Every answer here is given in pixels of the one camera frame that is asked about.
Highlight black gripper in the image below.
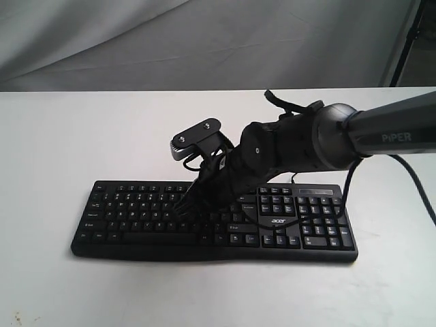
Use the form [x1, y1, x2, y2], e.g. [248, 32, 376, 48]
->
[173, 146, 269, 220]

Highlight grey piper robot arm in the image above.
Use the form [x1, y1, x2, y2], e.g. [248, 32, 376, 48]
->
[170, 91, 435, 218]

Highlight black acer keyboard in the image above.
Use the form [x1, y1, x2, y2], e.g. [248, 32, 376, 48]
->
[71, 181, 358, 262]

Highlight white backdrop cloth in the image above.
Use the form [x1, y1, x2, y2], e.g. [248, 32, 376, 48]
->
[1, 1, 418, 91]

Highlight black tripod stand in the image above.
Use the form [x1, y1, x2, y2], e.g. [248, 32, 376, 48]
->
[389, 1, 428, 87]

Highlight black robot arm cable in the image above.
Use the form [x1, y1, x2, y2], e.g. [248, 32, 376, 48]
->
[238, 155, 436, 232]

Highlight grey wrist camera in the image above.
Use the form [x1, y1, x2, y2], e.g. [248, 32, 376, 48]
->
[170, 118, 234, 172]

